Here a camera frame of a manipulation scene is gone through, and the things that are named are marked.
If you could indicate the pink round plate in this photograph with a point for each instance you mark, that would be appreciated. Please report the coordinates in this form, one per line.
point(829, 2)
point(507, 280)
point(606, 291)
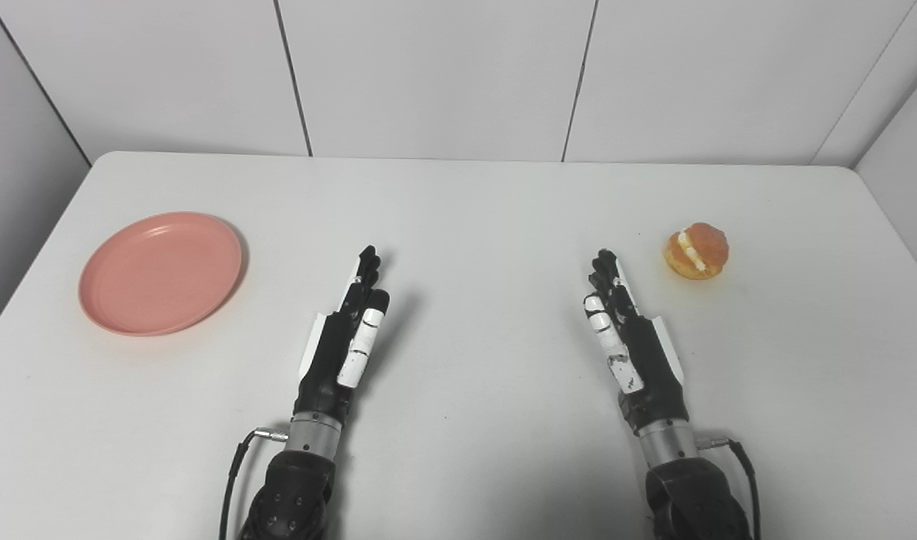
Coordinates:
point(160, 272)

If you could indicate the cream puff pastry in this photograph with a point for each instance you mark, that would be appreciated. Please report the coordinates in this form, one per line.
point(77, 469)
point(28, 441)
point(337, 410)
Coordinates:
point(696, 251)

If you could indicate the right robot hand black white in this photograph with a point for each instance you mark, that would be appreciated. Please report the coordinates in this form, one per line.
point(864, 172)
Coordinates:
point(649, 360)

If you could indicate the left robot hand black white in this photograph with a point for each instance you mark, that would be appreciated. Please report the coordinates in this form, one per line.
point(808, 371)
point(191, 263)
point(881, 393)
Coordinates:
point(332, 356)

